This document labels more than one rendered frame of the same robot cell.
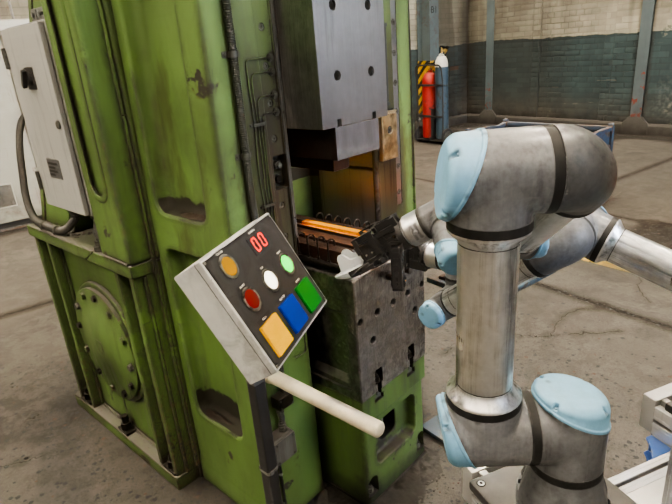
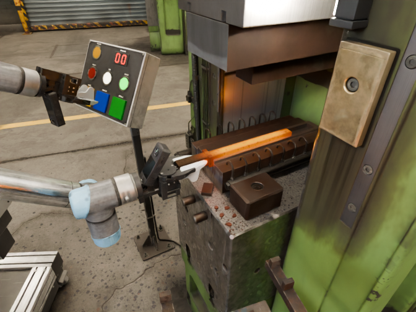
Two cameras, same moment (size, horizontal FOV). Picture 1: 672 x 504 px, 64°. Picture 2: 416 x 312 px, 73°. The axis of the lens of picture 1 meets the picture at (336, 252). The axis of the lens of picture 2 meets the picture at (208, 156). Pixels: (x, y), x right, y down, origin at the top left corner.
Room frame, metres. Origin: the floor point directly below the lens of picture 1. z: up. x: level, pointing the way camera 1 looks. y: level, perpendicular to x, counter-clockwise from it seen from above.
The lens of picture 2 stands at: (1.85, -0.75, 1.47)
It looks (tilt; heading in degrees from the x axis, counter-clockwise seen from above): 35 degrees down; 108
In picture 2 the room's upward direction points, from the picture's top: straight up
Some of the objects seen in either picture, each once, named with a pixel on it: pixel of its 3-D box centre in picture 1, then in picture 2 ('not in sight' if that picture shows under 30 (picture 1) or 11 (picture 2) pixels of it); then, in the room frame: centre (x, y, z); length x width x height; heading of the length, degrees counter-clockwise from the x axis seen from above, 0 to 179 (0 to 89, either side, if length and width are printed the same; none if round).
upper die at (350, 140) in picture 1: (309, 135); (275, 30); (1.78, 0.06, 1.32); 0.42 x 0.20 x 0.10; 46
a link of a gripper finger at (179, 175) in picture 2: not in sight; (179, 172); (1.59, -0.21, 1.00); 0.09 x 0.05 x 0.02; 43
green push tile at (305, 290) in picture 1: (307, 295); (118, 108); (1.22, 0.08, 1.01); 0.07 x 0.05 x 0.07; 161
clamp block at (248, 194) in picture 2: not in sight; (255, 195); (1.80, -0.18, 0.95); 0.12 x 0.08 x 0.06; 46
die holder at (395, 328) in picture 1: (333, 301); (264, 212); (1.82, 0.02, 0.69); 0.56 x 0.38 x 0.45; 46
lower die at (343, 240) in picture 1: (318, 239); (260, 146); (1.78, 0.06, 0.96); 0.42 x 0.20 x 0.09; 46
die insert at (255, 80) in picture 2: (308, 157); (288, 60); (1.82, 0.07, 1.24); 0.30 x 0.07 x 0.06; 46
